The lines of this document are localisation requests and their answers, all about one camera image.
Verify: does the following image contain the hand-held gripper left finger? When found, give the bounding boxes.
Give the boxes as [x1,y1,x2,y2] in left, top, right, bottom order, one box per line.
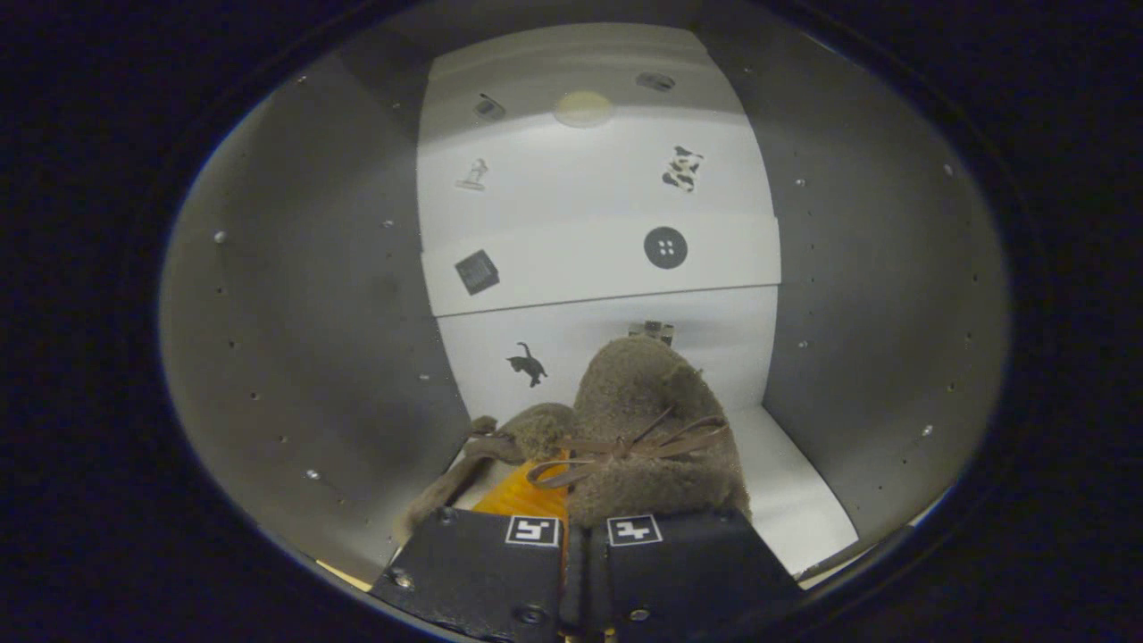
[371,451,570,643]

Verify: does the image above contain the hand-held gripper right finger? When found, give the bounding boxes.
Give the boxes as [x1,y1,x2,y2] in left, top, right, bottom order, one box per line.
[571,511,805,640]

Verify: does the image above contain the grey shoe cabinet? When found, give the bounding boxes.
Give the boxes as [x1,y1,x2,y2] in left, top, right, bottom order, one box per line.
[159,22,1012,590]

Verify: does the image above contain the brown suede shoe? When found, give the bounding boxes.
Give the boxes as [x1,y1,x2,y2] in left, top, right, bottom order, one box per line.
[527,337,753,528]
[393,402,581,546]

